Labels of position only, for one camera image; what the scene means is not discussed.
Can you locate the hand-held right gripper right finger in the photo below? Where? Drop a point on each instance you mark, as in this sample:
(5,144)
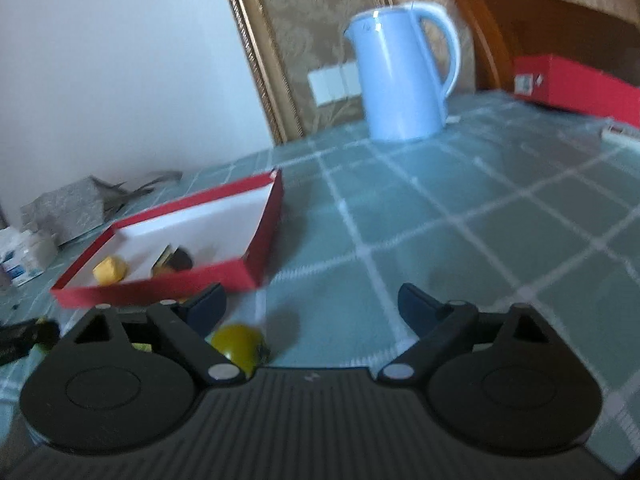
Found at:
(415,306)

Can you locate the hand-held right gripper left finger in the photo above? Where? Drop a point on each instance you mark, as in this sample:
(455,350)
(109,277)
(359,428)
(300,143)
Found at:
(207,306)

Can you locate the green cucumber piece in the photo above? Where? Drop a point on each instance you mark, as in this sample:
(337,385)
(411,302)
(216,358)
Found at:
(48,346)

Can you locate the white tissue pack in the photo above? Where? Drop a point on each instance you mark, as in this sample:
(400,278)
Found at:
(22,255)

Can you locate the red box lid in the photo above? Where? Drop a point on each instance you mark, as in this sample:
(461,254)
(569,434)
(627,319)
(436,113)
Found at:
(575,85)

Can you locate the yellow starfruit piece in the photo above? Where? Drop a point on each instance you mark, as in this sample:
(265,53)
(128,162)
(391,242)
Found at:
(110,270)

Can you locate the red cardboard box tray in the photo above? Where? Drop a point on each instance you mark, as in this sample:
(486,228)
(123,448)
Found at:
(150,287)

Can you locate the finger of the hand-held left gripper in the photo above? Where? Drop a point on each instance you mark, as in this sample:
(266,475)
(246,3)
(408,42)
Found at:
(20,341)

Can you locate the white wall switch plate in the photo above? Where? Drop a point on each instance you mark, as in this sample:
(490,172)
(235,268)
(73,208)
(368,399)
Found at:
(330,82)

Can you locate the light blue electric kettle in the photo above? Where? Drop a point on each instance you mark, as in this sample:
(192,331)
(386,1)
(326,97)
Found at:
(400,75)

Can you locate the green cherry tomato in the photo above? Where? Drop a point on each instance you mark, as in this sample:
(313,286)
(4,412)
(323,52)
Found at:
(237,345)

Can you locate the gold ornate wall frame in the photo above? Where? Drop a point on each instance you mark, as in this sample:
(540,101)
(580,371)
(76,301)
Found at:
(260,60)

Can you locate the grey patterned gift bag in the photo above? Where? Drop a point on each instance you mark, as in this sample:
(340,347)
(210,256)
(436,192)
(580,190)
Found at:
(65,205)

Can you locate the green checkered tablecloth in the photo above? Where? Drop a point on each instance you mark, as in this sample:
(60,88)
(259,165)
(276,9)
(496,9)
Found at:
(450,210)

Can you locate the dark eggplant piece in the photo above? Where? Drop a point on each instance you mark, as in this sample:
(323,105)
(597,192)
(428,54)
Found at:
(175,260)

